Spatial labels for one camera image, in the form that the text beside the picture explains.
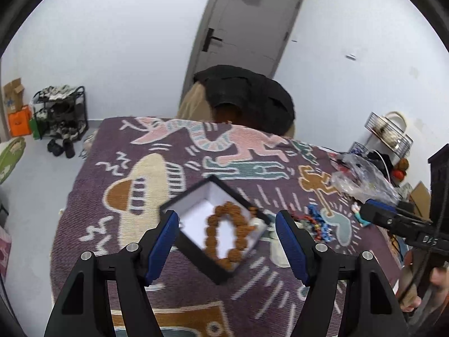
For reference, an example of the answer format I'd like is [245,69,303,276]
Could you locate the cartoon boy figurine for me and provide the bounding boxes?
[351,202,371,227]

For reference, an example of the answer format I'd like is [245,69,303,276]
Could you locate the brown wooden bead bracelet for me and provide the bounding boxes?
[205,201,259,272]

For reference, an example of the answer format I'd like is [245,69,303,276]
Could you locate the wire basket shelf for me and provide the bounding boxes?
[365,111,413,159]

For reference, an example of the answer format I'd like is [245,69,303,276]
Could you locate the black door handle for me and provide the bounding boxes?
[202,28,223,53]

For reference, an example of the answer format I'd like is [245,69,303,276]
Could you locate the cardboard box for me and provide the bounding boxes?
[3,78,24,114]

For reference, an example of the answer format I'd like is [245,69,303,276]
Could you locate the grey door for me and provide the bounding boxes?
[182,0,304,93]

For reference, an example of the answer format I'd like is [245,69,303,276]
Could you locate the beige bed headboard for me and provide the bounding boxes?
[176,82,295,138]

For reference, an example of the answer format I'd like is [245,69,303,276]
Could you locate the black jewelry box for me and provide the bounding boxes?
[160,176,272,284]

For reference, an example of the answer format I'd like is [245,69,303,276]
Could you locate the green round rug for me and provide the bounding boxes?
[0,137,26,184]

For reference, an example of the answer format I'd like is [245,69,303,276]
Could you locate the black slippers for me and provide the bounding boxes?
[47,139,75,158]

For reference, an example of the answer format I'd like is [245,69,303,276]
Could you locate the person right hand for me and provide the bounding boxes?
[396,251,448,313]

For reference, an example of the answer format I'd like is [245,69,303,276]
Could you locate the black shoe rack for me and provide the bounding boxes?
[30,85,89,142]

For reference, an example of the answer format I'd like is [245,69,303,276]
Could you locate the clear plastic bag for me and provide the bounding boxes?
[330,153,401,205]

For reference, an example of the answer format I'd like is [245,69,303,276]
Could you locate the purple patterned blanket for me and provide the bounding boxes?
[50,117,400,336]

